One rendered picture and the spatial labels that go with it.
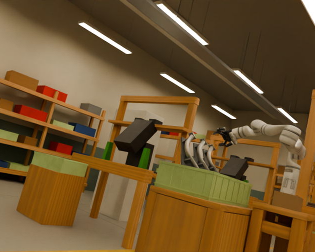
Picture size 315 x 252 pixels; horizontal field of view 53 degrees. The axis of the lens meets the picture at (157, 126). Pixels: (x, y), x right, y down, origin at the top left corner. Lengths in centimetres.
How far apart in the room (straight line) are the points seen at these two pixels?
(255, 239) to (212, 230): 41
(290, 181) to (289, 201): 13
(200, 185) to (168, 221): 30
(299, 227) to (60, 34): 755
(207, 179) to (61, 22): 732
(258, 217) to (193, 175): 49
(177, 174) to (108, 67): 762
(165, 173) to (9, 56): 637
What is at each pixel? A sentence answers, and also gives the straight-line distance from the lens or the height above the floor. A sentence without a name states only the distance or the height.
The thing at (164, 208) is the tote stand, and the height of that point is 67.
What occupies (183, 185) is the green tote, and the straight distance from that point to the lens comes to 200.
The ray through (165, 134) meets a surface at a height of 203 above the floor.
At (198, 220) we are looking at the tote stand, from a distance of 188.
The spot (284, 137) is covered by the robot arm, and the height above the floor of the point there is 122.
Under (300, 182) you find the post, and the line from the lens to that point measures 304.
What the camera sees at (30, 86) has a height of 209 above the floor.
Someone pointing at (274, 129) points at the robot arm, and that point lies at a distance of 199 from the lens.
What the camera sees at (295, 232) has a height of 73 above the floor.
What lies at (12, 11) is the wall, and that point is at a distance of 823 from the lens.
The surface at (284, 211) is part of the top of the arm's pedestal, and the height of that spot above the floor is 83.
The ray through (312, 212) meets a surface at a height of 87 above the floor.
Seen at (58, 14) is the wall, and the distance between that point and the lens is 876.
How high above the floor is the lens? 86
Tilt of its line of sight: 9 degrees up
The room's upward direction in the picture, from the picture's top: 14 degrees clockwise
